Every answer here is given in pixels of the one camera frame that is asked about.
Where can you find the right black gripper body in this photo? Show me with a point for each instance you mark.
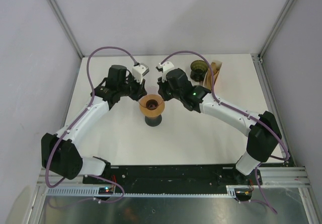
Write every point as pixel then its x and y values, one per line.
pixel 166 91

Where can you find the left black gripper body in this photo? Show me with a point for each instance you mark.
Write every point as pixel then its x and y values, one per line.
pixel 133 89

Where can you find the wooden dripper ring holder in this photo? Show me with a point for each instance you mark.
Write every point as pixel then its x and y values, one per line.
pixel 153 113

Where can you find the red-rimmed glass carafe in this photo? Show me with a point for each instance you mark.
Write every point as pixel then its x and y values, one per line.
pixel 153 122

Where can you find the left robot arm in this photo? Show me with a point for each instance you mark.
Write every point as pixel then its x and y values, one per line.
pixel 60 151

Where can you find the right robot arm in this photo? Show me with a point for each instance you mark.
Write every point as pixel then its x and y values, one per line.
pixel 261 130

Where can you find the dark green glass dripper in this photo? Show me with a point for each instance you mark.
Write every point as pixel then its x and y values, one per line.
pixel 198 69

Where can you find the coffee filter box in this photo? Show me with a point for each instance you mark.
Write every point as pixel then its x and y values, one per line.
pixel 215 66

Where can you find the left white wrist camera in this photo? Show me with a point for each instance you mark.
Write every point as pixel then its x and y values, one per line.
pixel 139 70

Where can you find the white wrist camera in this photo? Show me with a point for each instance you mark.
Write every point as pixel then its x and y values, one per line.
pixel 139 70
pixel 164 68

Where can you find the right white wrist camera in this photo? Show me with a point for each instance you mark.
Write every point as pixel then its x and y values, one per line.
pixel 164 68

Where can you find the grey slotted cable duct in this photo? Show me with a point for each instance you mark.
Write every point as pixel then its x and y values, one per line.
pixel 95 192

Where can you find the aluminium frame rail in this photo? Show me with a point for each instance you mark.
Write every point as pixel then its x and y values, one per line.
pixel 216 174

